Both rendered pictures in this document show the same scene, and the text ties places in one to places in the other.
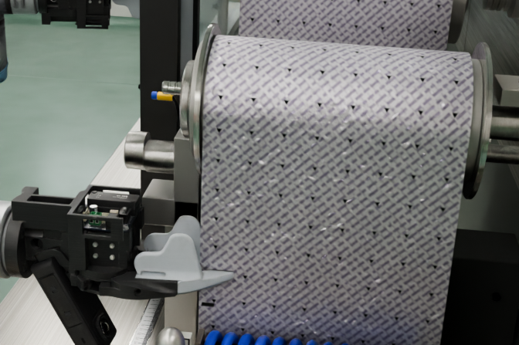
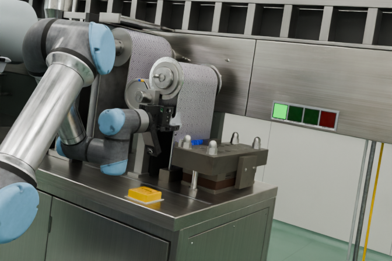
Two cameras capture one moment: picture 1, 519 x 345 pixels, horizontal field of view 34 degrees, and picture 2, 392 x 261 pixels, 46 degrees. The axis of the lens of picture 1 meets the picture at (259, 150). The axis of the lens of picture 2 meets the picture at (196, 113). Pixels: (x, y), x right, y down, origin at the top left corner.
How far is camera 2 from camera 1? 1.44 m
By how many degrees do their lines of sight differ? 62
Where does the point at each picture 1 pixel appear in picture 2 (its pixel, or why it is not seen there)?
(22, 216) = (149, 110)
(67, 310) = (156, 140)
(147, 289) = (177, 127)
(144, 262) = (172, 121)
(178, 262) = (177, 119)
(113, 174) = not seen: outside the picture
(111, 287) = (171, 128)
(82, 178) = not seen: outside the picture
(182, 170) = (156, 100)
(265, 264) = (186, 120)
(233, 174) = (184, 94)
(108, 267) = (165, 124)
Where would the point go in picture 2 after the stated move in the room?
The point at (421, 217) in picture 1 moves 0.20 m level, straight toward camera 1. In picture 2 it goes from (209, 103) to (254, 111)
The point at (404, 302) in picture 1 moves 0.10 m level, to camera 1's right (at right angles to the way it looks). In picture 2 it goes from (205, 126) to (217, 125)
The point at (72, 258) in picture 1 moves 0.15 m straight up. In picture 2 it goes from (163, 121) to (169, 73)
